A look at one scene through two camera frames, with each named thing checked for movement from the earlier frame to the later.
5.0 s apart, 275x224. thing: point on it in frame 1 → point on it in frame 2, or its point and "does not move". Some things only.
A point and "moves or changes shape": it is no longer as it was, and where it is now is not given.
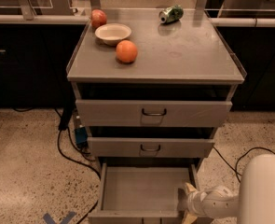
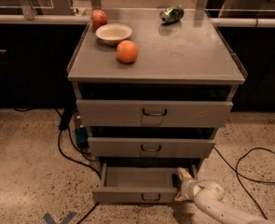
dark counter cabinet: (28, 63) does not move
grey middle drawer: (116, 147) does not move
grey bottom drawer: (142, 192) moves or changes shape
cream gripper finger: (189, 218) → (181, 197)
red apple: (98, 18) does not move
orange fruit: (126, 50) does not move
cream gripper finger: (190, 188) → (184, 173)
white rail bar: (85, 19) does not move
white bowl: (111, 33) does not move
